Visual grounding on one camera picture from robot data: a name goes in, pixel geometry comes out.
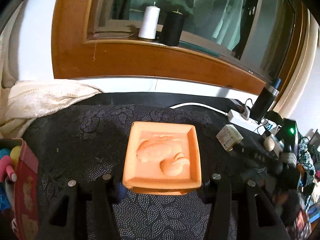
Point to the wooden window frame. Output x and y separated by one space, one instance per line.
238 44

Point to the yellow ball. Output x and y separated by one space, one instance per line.
15 154

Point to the red cardboard box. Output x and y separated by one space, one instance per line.
25 203

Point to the cream lace curtain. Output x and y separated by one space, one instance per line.
23 102

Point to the pink ring toy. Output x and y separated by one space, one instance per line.
7 169

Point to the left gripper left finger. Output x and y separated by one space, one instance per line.
68 216

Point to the beige egg-shaped object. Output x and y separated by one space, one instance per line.
269 144

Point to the black thermos bottle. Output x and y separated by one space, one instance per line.
265 100

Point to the blue ball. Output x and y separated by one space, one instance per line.
4 152

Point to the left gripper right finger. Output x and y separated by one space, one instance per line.
257 218

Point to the light orange toy cube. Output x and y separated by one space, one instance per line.
162 159

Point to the white power strip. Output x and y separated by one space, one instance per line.
237 119

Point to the small cream carton box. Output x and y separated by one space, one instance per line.
228 137

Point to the plaid cloth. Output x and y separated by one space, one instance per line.
304 159

